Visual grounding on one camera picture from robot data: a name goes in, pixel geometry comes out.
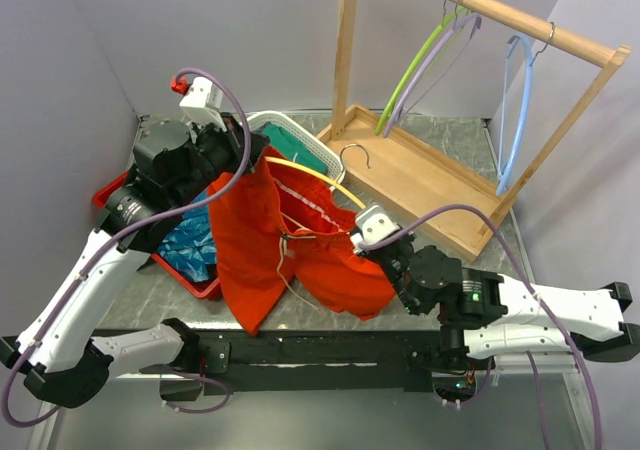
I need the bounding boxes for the white perforated plastic basket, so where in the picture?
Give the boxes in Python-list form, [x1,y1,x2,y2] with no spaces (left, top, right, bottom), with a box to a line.
[248,110,345,183]

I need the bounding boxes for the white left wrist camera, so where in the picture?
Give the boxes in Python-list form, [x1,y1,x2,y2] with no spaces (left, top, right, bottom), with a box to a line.
[179,77,224,129]

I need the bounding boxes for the green plastic hanger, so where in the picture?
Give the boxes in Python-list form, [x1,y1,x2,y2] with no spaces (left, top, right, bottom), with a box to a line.
[374,0,471,137]

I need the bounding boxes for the red plastic tray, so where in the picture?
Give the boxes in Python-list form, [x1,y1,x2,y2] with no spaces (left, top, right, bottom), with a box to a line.
[91,172,222,300]

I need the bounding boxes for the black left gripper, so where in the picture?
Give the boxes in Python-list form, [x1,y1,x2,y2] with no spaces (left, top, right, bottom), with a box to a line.
[171,110,273,208]

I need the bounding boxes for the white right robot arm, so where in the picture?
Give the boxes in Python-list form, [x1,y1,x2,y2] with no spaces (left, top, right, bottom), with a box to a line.
[365,235,639,369]

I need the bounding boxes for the blue plastic hanger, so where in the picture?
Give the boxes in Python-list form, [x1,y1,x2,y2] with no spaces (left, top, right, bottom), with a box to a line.
[496,22,556,196]

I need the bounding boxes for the purple plastic hanger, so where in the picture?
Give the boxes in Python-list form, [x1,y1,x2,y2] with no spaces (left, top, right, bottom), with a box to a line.
[380,0,485,138]

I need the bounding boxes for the orange drawstring shorts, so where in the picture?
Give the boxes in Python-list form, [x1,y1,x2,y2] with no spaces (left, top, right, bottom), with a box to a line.
[208,147,395,336]

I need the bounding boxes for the yellow plastic hanger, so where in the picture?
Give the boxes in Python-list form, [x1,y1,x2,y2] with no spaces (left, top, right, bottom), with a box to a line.
[265,155,366,209]

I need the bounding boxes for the wooden clothes rack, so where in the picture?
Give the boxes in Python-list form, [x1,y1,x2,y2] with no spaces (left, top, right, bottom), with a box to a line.
[315,0,633,264]

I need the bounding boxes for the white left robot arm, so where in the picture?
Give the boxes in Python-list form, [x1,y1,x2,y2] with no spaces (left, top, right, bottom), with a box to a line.
[1,113,269,408]

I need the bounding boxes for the blue patterned shorts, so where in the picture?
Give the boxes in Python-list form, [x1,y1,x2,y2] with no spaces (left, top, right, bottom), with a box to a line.
[156,206,217,283]

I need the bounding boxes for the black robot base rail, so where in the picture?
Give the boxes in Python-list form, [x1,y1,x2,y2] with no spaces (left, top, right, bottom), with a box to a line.
[172,329,495,393]

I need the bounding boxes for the green shorts with white letters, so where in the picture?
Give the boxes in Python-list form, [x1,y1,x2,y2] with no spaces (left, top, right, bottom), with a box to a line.
[260,122,328,174]

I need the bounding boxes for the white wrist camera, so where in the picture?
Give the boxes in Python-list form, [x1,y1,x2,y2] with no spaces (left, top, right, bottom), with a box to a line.
[179,77,224,129]
[350,204,401,254]

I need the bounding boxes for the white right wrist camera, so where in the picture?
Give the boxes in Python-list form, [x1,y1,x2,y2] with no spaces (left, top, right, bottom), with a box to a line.
[350,204,401,254]

